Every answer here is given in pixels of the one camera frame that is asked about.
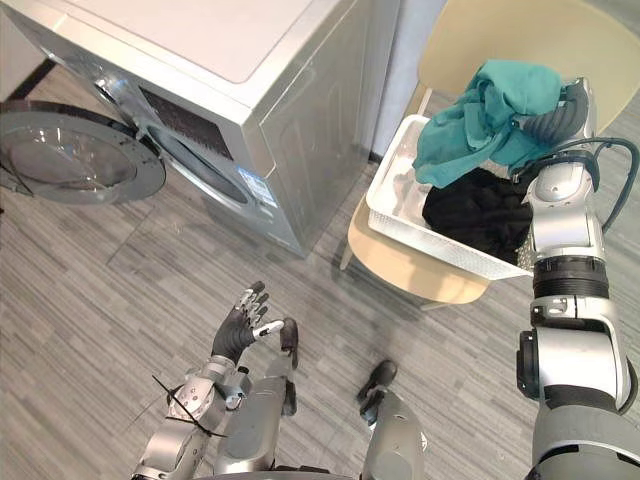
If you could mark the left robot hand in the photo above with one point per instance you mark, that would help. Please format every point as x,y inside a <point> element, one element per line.
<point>234,334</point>

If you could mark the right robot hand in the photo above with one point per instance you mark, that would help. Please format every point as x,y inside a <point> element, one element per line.
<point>560,116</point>

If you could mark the teal cloth garment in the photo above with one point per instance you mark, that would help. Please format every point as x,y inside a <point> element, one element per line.
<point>490,115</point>

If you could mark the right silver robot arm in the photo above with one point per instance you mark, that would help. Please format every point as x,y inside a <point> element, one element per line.
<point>570,320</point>

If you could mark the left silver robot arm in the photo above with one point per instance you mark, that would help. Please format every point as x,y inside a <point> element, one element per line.
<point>192,417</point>

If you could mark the white cloth in basket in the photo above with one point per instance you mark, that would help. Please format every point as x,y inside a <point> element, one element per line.
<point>405,185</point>

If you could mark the white plastic laundry basket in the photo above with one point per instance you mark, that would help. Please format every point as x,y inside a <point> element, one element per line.
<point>425,225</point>

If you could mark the silver front-load washing machine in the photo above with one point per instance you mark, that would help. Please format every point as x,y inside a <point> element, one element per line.
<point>210,100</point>

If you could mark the round washing machine door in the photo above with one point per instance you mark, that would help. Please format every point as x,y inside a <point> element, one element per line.
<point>75,150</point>

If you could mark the beige wooden chair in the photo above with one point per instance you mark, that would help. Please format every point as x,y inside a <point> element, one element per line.
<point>500,60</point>

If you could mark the black cloth garment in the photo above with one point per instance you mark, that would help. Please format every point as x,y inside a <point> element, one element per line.
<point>480,212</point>

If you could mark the right silver robot leg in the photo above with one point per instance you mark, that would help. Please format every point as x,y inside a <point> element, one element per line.
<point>392,425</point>

